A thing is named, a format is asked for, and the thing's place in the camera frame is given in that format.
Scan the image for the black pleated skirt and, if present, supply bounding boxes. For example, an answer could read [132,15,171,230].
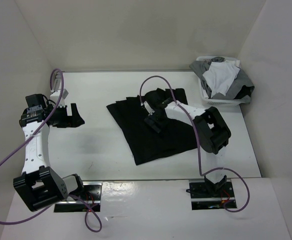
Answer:
[106,96,197,166]

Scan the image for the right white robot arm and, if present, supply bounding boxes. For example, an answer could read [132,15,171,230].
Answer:
[142,91,232,197]

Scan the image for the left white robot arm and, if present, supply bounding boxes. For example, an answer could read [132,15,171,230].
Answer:
[13,90,86,212]

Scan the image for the white laundry basket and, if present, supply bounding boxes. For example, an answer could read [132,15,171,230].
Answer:
[196,55,247,107]

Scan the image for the grey garment in basket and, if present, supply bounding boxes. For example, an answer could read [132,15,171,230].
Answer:
[189,56,255,104]

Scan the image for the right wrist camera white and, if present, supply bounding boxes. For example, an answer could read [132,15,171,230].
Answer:
[140,100,155,115]

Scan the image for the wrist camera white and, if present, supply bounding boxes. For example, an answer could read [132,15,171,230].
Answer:
[49,89,69,108]
[140,100,155,115]

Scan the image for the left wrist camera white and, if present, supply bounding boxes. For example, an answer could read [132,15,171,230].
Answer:
[49,89,69,108]

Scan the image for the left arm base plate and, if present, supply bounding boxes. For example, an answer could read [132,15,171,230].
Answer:
[53,181,103,213]

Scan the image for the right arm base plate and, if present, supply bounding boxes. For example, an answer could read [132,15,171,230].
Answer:
[185,180,237,210]

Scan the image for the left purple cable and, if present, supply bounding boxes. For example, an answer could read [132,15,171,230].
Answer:
[0,68,103,233]

